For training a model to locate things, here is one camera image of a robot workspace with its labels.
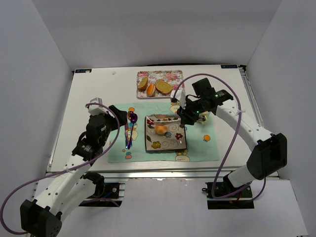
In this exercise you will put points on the iridescent purple spoon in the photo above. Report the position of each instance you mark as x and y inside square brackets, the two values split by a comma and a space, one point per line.
[133, 120]

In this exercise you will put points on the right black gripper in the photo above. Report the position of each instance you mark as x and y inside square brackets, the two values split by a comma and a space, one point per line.
[187, 116]

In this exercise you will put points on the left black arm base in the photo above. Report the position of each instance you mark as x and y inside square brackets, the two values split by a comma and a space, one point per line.
[104, 189]

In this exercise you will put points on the brown bread slice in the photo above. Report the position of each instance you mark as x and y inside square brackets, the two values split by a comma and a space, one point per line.
[163, 87]

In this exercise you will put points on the floral rectangular tray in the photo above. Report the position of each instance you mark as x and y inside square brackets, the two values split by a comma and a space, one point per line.
[173, 77]

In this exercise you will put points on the half brown bread roll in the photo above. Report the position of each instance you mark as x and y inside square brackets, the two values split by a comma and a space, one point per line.
[143, 84]

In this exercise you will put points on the round orange bun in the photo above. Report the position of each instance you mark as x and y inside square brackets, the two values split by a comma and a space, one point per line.
[161, 129]

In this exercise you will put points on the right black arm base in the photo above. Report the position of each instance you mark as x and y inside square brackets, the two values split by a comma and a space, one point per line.
[224, 188]

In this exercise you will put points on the pale yellow mug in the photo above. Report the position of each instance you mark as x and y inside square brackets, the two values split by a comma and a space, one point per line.
[203, 118]

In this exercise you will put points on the square floral ceramic plate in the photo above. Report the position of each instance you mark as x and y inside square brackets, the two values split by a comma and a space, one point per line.
[174, 139]

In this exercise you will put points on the metal serving tongs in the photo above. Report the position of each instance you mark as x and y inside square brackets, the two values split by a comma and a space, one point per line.
[163, 118]

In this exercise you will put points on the blue table label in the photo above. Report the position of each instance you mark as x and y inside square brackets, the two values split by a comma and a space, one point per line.
[229, 66]
[78, 71]

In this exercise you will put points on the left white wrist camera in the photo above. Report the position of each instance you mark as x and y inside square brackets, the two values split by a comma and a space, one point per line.
[96, 109]

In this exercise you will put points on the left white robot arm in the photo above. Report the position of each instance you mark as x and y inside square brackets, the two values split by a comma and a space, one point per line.
[43, 216]

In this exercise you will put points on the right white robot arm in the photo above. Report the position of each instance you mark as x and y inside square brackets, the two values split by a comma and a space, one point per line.
[268, 150]

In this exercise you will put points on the right blue table label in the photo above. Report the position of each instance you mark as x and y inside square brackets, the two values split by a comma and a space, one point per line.
[229, 66]

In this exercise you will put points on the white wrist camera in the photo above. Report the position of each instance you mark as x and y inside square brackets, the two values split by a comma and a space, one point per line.
[178, 96]
[96, 109]

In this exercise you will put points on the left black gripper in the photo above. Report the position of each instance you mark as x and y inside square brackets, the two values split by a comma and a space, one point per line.
[116, 116]

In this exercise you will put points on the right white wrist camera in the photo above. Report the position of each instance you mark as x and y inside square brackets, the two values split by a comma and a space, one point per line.
[178, 96]

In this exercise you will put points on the left blue table label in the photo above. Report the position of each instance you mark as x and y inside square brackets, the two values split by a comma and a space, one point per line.
[78, 71]

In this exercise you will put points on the orange sandwich bun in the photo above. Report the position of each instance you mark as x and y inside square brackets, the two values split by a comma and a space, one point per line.
[151, 90]

